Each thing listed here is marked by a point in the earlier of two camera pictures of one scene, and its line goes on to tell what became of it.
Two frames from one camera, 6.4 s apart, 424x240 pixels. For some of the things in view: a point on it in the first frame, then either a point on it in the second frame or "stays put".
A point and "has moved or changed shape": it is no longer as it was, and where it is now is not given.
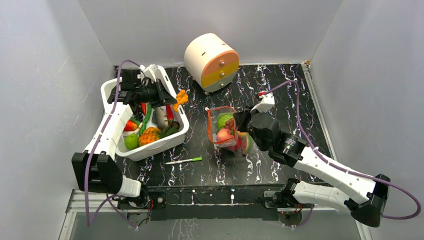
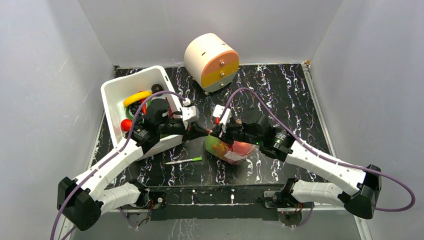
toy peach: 224,134 has moved or changed shape
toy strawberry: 130,126 stays put
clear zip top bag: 223,131 has moved or changed shape
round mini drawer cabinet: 211,62 stays put
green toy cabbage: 222,118 has moved or changed shape
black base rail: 234,201 stays put
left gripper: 163,98 → 194,130
